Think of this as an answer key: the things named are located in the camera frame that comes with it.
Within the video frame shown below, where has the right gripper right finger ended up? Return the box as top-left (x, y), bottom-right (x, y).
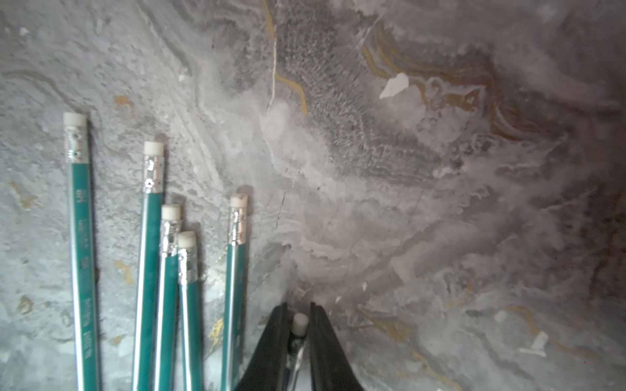
top-left (308, 302), bottom-right (364, 391)

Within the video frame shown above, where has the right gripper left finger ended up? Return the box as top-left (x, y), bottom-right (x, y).
top-left (235, 302), bottom-right (290, 391)

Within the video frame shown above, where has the blue pencil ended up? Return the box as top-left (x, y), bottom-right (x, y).
top-left (284, 313), bottom-right (309, 390)

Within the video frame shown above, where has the green pencil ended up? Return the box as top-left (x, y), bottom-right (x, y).
top-left (131, 141), bottom-right (165, 390)
top-left (63, 112), bottom-right (101, 390)
top-left (153, 204), bottom-right (182, 390)
top-left (221, 193), bottom-right (248, 390)
top-left (177, 231), bottom-right (203, 390)

